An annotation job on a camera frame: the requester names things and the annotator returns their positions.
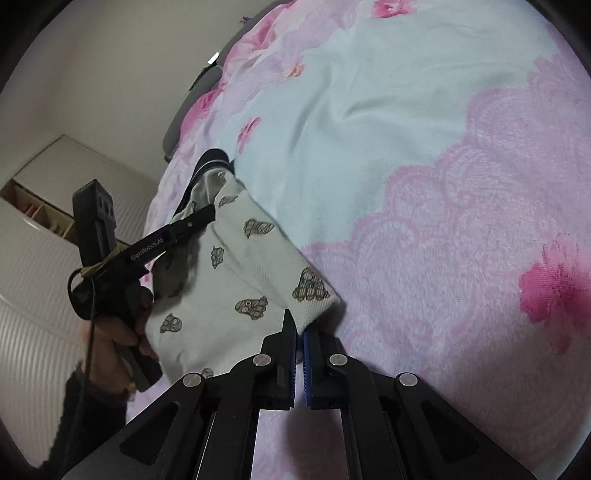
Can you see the person's left hand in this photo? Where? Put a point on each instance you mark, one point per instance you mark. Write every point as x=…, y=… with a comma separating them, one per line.
x=106, y=350

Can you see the white ribbed wardrobe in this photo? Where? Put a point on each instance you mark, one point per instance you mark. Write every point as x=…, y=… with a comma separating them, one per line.
x=32, y=286

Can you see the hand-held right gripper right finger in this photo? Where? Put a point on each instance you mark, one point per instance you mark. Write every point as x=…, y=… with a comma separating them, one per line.
x=307, y=369

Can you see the white printed small garment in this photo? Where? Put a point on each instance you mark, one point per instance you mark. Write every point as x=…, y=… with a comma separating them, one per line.
x=231, y=277

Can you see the person's left forearm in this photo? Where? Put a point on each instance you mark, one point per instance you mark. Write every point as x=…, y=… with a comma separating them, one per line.
x=87, y=424

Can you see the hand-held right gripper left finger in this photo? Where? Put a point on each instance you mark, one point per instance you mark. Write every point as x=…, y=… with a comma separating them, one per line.
x=288, y=364

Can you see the wooden open shelf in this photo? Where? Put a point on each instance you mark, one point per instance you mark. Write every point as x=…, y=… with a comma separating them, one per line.
x=41, y=214

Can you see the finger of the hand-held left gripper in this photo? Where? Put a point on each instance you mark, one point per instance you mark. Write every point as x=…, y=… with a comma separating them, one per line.
x=198, y=219

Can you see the pink floral bed blanket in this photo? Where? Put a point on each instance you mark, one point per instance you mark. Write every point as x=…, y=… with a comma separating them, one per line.
x=415, y=138

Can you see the grey bed headboard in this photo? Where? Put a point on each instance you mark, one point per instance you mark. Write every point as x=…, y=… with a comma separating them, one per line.
x=173, y=134

